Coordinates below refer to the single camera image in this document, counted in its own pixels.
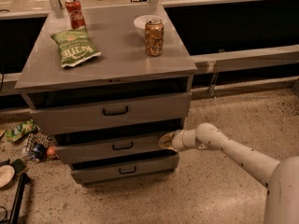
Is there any blue can in basket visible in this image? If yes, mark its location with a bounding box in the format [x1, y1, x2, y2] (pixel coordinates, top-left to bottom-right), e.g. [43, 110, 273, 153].
[32, 144, 47, 162]

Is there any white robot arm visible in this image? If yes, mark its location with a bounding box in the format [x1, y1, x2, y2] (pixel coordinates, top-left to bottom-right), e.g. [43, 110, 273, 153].
[158, 123, 299, 224]

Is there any white plate on floor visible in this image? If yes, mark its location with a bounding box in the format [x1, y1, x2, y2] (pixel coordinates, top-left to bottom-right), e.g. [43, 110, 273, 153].
[0, 165, 15, 188]

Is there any white bowl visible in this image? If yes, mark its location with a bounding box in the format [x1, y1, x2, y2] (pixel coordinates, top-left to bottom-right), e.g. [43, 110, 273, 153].
[134, 15, 163, 38]

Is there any grey bottom drawer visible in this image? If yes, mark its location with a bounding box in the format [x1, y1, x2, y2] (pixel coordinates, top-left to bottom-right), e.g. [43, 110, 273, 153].
[71, 153, 178, 186]

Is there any green kettle chips bag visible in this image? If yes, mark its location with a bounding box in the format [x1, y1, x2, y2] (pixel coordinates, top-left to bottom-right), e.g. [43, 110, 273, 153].
[50, 27, 101, 68]

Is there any orange fruit in basket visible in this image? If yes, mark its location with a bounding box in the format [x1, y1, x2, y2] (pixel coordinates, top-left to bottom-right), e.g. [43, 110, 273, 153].
[47, 146, 59, 160]

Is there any wire basket on floor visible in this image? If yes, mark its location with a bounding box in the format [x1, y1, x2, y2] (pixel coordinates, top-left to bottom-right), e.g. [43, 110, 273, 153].
[21, 133, 55, 162]

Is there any gold soda can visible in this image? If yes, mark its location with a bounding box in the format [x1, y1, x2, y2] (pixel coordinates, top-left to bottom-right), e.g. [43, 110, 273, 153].
[145, 19, 164, 56]

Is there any green snack bag on floor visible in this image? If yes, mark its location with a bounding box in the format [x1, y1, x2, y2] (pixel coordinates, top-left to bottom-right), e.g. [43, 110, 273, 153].
[5, 119, 37, 142]

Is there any green sponge on floor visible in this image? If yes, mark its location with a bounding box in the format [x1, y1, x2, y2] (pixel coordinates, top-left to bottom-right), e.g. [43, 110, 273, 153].
[10, 159, 28, 175]

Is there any black stand on floor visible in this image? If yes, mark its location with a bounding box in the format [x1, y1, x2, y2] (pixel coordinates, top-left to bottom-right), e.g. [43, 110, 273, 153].
[0, 173, 30, 224]

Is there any grey drawer cabinet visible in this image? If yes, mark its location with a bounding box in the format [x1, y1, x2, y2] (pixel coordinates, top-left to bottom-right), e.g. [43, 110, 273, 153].
[15, 4, 196, 172]

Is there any grey top drawer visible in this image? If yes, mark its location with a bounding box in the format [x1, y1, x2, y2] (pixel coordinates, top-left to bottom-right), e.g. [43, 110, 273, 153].
[31, 92, 191, 134]

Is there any grey drawer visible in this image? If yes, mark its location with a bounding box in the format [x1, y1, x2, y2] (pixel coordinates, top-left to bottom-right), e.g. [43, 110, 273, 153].
[55, 133, 173, 164]
[31, 92, 191, 134]
[71, 153, 178, 186]

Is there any red cola can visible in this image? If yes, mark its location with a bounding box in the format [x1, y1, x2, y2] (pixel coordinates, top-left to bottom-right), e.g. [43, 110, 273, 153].
[64, 0, 86, 29]

